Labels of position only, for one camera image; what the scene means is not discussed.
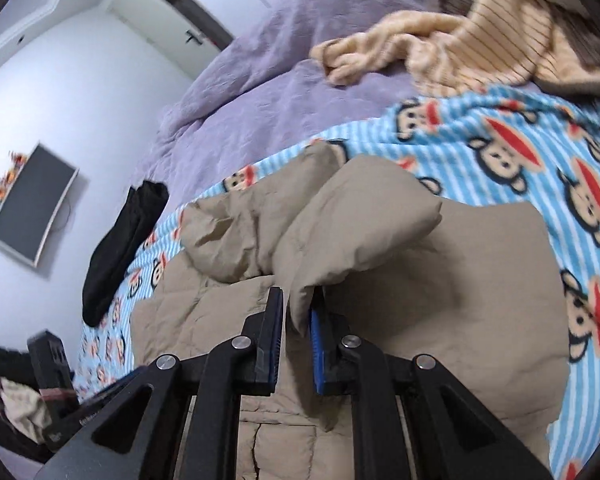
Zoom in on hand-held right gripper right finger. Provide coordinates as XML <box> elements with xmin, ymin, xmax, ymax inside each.
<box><xmin>308</xmin><ymin>287</ymin><xmax>556</xmax><ymax>480</ymax></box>

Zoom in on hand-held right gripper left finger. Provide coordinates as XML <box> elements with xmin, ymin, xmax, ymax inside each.
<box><xmin>32</xmin><ymin>287</ymin><xmax>284</xmax><ymax>480</ymax></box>

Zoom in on khaki puffer jacket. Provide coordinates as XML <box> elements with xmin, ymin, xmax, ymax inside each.
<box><xmin>130</xmin><ymin>140</ymin><xmax>571</xmax><ymax>480</ymax></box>

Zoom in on beige crumpled cloth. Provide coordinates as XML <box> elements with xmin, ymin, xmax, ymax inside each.
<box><xmin>0</xmin><ymin>379</ymin><xmax>52</xmax><ymax>444</ymax></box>

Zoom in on black cloth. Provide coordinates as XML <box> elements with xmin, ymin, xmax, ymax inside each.
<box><xmin>81</xmin><ymin>180</ymin><xmax>170</xmax><ymax>327</ymax></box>

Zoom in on purple blanket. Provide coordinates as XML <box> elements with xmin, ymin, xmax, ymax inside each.
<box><xmin>135</xmin><ymin>0</ymin><xmax>486</xmax><ymax>211</ymax></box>

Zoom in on monkey print striped blanket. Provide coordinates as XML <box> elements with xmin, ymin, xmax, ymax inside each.
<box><xmin>77</xmin><ymin>85</ymin><xmax>600</xmax><ymax>480</ymax></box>

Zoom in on white door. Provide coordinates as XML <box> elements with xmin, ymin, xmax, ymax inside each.
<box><xmin>105</xmin><ymin>0</ymin><xmax>226</xmax><ymax>81</ymax></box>

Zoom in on beige striped cloth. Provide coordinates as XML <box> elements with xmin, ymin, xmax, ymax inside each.
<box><xmin>310</xmin><ymin>0</ymin><xmax>600</xmax><ymax>100</ymax></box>

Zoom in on wall-mounted monitor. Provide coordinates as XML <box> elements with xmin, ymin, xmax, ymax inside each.
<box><xmin>0</xmin><ymin>142</ymin><xmax>81</xmax><ymax>267</ymax></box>

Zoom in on orange wall decoration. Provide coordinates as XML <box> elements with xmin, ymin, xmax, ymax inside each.
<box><xmin>0</xmin><ymin>150</ymin><xmax>28</xmax><ymax>203</ymax></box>

